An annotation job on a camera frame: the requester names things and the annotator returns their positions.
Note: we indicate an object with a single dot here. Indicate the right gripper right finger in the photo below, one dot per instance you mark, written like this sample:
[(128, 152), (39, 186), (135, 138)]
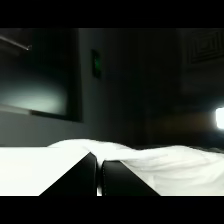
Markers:
[(123, 181)]

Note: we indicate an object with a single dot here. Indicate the white garment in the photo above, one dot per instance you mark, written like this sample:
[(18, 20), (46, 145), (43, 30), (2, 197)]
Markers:
[(173, 170)]

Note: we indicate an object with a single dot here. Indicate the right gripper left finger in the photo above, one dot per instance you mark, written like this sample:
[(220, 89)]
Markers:
[(80, 180)]

